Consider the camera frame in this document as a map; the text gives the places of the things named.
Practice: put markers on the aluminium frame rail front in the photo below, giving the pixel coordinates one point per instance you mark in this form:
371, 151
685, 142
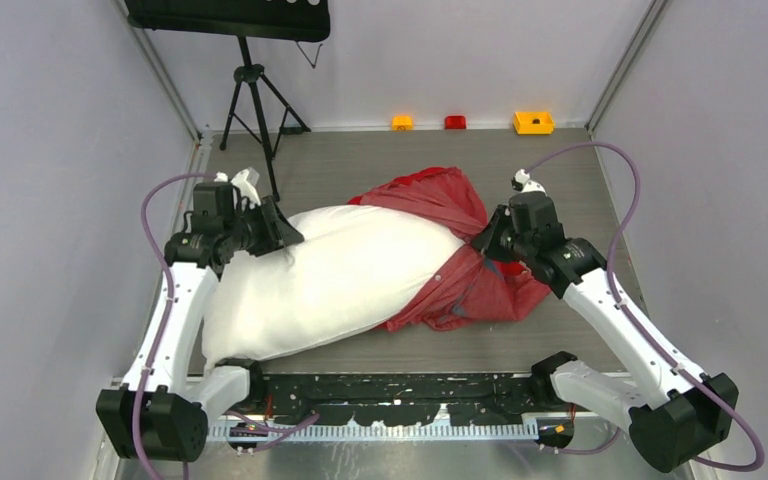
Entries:
239, 425

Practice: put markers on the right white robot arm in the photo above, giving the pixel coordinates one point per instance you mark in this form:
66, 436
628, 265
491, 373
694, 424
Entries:
672, 409

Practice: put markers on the small red bin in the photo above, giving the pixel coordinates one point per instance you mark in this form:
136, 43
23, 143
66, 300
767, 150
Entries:
455, 122

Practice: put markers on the white pillow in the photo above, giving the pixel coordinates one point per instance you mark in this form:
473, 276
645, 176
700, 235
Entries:
357, 267

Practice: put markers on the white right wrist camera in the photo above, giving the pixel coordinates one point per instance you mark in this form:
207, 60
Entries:
522, 182

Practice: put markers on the small orange bin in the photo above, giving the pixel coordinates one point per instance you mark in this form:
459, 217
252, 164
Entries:
402, 123

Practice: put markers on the black light panel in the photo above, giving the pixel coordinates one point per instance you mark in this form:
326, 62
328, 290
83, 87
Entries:
302, 21

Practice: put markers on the black tripod stand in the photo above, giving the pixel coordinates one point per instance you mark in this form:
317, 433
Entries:
251, 75

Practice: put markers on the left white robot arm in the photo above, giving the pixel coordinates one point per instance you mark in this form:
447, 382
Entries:
153, 414

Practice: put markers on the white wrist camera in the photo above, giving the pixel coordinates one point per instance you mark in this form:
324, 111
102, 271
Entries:
522, 182
246, 181

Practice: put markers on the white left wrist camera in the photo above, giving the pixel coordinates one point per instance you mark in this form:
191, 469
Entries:
246, 181

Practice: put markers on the red patterned pillowcase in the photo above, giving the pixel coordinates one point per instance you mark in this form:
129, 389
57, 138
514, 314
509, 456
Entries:
468, 288

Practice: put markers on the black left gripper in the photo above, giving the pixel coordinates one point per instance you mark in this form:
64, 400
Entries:
278, 233

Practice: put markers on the yellow bin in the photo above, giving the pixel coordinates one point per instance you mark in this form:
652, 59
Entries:
533, 123

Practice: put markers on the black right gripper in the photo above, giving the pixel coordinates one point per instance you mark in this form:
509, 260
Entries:
488, 244

